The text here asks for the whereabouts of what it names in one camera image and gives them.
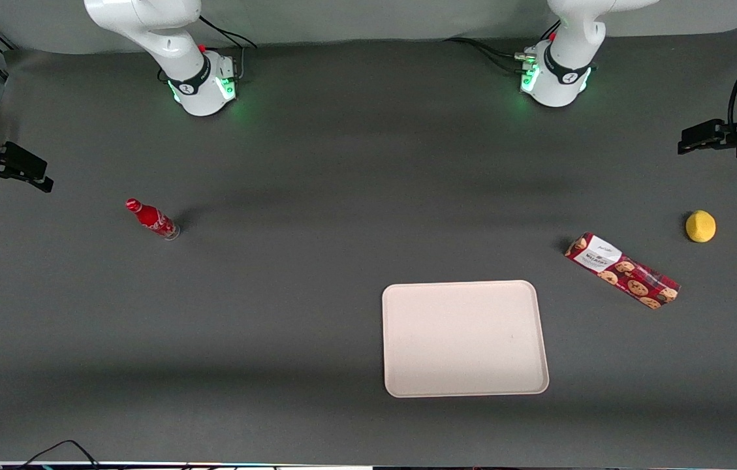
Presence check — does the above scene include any red cookie box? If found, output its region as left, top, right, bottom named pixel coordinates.
left=564, top=232, right=682, bottom=310

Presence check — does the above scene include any beige plastic tray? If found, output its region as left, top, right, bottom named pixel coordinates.
left=381, top=280, right=550, bottom=398

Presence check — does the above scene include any yellow lemon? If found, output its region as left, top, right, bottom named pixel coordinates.
left=685, top=210, right=717, bottom=243

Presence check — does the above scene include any red cola bottle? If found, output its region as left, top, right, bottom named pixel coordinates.
left=125, top=198, right=181, bottom=241

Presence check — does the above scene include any dark grey table mat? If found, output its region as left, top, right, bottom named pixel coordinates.
left=0, top=22, right=737, bottom=467

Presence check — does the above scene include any black left arm base cable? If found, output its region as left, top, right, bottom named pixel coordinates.
left=443, top=20, right=561, bottom=74

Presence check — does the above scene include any black arm base cable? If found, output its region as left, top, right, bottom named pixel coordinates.
left=198, top=16, right=259, bottom=80
left=443, top=20, right=561, bottom=74

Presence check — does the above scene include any black right arm base cable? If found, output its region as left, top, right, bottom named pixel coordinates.
left=198, top=16, right=259, bottom=80

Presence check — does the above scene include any black cable at table edge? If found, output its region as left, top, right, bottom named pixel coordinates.
left=16, top=439, right=102, bottom=470

